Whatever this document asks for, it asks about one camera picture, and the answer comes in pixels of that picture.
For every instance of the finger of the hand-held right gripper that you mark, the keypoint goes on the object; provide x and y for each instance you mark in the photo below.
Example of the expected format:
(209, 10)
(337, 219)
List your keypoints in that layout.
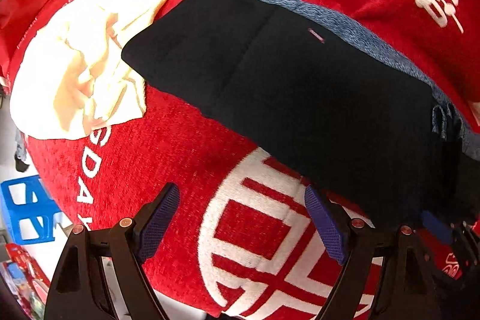
(437, 226)

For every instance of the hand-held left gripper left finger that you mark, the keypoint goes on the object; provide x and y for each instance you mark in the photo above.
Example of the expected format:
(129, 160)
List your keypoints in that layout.
(157, 226)

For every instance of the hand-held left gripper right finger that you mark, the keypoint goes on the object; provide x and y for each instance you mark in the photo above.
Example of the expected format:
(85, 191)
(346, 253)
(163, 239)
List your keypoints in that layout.
(327, 230)

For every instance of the black pants with blue trim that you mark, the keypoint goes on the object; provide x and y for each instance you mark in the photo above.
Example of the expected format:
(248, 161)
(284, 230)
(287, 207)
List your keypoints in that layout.
(300, 98)

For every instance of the red printed blanket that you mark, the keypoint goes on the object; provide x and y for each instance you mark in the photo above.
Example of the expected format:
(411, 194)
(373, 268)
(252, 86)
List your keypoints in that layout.
(150, 147)

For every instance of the red packages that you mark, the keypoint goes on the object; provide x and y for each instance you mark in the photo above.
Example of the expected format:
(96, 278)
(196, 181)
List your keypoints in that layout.
(22, 269)

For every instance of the blue plastic stool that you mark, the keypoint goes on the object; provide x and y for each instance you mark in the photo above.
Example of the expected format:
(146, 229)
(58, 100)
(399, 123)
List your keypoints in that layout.
(11, 192)

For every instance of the dark small object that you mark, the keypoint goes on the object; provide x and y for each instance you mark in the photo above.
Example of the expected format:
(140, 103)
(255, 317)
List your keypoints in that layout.
(20, 158)

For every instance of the cream cloth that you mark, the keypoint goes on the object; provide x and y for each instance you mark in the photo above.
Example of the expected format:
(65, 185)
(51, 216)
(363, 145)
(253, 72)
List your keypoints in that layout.
(75, 61)

